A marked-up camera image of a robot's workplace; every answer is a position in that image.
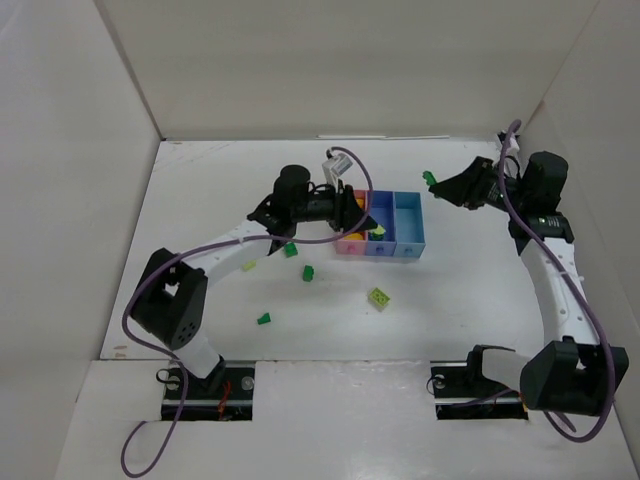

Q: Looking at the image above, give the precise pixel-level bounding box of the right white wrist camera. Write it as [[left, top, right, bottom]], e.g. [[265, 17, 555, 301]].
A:
[[497, 130, 521, 176]]

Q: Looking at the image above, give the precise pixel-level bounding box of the purple-blue container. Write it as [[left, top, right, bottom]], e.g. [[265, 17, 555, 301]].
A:
[[366, 190, 396, 257]]

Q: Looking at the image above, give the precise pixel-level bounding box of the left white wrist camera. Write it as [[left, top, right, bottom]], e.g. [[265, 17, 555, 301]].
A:
[[322, 152, 353, 187]]

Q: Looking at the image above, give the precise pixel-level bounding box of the light green large lego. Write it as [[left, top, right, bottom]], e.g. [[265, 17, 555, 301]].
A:
[[367, 288, 391, 311]]

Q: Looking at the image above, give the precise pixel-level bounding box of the dark green sloped lego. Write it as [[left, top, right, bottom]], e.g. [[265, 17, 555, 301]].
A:
[[284, 243, 298, 258]]

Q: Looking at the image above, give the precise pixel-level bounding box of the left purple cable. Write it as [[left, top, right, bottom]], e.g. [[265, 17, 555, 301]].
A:
[[119, 145, 374, 479]]

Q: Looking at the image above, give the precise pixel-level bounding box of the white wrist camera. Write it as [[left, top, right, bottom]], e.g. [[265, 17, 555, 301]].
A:
[[497, 130, 521, 176], [322, 152, 353, 187]]

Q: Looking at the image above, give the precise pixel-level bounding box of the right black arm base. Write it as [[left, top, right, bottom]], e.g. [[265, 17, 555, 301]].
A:
[[426, 345, 529, 421]]

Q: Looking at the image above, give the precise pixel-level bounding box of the aluminium rail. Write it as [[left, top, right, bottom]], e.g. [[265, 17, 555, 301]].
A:
[[498, 140, 571, 324]]

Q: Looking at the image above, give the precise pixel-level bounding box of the dark green lego brick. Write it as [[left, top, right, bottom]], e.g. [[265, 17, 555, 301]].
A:
[[302, 265, 315, 282]]

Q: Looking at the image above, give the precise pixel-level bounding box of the pink container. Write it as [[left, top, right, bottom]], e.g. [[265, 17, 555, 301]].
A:
[[334, 190, 368, 256]]

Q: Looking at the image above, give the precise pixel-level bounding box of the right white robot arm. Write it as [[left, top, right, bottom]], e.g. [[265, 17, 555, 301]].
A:
[[429, 151, 629, 416]]

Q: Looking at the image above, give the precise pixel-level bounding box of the small light green lego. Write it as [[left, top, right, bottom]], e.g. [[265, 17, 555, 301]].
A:
[[242, 260, 257, 272]]

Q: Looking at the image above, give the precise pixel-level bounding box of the small green wedge lego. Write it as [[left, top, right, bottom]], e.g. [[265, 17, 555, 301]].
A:
[[257, 313, 271, 325]]

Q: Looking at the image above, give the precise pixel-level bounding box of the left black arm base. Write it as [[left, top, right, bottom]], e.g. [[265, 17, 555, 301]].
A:
[[156, 361, 256, 422]]

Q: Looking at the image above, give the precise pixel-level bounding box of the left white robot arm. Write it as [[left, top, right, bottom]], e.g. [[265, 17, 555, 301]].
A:
[[123, 165, 378, 392]]

